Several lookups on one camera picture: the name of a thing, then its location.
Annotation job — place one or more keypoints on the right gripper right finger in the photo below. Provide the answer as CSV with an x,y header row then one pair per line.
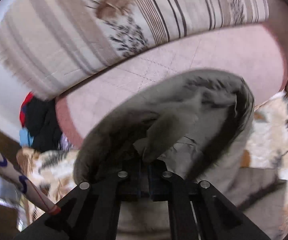
x,y
181,199

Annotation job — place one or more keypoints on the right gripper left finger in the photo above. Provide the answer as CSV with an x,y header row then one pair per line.
x,y
123,186

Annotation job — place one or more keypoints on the olive quilted puffer jacket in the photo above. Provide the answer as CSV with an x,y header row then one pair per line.
x,y
195,125

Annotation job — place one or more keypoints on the black and red clothes pile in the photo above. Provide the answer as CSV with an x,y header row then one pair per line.
x,y
40,128

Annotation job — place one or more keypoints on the leaf pattern fleece blanket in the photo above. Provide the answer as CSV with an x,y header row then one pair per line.
x,y
261,186

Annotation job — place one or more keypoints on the pink folded blanket roll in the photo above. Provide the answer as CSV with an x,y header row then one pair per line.
x,y
250,51

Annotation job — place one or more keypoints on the striped floral back cushion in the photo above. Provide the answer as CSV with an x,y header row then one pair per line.
x,y
52,45

